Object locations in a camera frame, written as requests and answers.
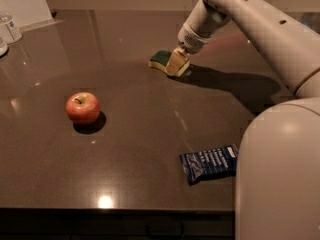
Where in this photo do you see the green and yellow sponge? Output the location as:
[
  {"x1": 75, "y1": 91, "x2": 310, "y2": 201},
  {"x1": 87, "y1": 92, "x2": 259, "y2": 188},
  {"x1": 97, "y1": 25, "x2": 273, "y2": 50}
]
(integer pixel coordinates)
[{"x1": 149, "y1": 50, "x2": 171, "y2": 75}]

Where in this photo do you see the blue rxbar blueberry wrapper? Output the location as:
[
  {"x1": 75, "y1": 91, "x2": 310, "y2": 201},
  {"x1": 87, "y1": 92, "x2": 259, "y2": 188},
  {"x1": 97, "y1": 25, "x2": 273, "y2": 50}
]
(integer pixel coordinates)
[{"x1": 179, "y1": 144, "x2": 239, "y2": 185}]

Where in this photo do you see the clear plastic water bottle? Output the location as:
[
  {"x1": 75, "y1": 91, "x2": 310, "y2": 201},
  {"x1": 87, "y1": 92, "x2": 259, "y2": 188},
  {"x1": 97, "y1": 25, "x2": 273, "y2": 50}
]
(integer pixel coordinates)
[{"x1": 0, "y1": 14, "x2": 22, "y2": 44}]

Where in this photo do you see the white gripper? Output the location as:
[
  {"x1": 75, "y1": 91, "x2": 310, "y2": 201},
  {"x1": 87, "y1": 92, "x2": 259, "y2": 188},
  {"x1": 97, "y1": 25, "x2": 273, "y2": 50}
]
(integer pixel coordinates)
[{"x1": 165, "y1": 22, "x2": 211, "y2": 76}]

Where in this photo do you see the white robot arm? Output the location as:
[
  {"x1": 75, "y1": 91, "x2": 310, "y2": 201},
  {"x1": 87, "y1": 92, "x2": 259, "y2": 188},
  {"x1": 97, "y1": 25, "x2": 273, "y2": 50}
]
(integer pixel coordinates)
[{"x1": 165, "y1": 0, "x2": 320, "y2": 240}]

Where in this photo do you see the white container at edge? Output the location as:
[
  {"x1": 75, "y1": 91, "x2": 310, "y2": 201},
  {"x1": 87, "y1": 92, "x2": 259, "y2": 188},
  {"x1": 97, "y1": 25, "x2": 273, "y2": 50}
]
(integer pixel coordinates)
[{"x1": 0, "y1": 37, "x2": 8, "y2": 57}]

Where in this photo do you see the red apple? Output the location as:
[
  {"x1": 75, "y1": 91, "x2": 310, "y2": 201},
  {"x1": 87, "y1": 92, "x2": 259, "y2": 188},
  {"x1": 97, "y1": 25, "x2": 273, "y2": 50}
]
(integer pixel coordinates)
[{"x1": 65, "y1": 92, "x2": 100, "y2": 125}]

